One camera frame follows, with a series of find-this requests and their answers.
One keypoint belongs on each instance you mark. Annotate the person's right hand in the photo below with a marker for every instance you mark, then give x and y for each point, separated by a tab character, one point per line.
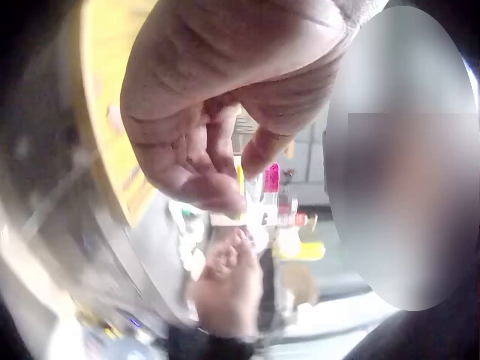
228	292

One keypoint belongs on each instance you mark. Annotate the person's left hand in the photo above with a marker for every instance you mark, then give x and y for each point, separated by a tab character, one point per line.
232	60

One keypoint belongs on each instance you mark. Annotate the person's left thumb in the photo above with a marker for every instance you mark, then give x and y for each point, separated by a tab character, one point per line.
267	152

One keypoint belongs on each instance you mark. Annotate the person's left fingers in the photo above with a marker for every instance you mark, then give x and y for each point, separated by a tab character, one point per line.
202	168

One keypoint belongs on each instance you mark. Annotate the person's right fingers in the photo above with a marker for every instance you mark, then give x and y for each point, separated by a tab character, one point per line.
232	251

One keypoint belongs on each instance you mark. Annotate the small beige box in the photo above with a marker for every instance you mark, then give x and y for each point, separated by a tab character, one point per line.
225	220

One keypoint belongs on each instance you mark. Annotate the yellow packet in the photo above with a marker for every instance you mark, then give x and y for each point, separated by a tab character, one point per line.
303	251

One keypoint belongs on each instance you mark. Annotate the red label bottle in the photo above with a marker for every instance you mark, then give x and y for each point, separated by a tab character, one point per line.
300	218

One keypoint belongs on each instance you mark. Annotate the brown rounded object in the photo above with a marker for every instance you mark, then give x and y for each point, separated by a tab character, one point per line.
300	283

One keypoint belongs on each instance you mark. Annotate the black wrist band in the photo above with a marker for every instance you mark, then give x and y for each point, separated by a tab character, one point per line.
210	345

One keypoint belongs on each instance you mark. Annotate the yellow board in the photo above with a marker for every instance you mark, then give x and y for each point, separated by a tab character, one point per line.
101	93

